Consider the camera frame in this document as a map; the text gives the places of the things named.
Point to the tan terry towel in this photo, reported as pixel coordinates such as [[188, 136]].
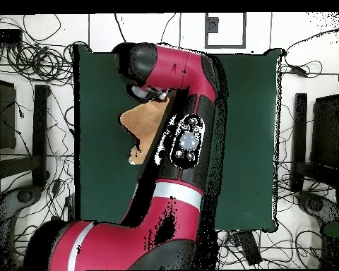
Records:
[[147, 124]]

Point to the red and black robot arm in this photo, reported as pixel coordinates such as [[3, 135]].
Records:
[[172, 70]]

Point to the flat black box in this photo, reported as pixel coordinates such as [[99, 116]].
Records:
[[5, 36]]

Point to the dark green table cloth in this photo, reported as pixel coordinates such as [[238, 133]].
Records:
[[248, 141]]

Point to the black power strip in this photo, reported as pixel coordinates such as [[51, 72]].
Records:
[[70, 206]]

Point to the black rectangular box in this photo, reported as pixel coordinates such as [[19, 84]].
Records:
[[250, 248]]

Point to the long black bar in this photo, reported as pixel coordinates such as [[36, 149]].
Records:
[[40, 135]]

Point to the black inline power adapter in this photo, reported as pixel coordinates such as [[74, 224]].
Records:
[[299, 71]]

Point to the grey chair base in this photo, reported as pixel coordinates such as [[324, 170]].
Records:
[[8, 203], [315, 204]]

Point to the large black case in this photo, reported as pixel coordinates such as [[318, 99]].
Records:
[[326, 129]]

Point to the black monitor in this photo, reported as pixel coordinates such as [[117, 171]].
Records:
[[2, 113]]

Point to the dark grey square frame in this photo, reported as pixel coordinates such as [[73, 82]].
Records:
[[212, 25]]

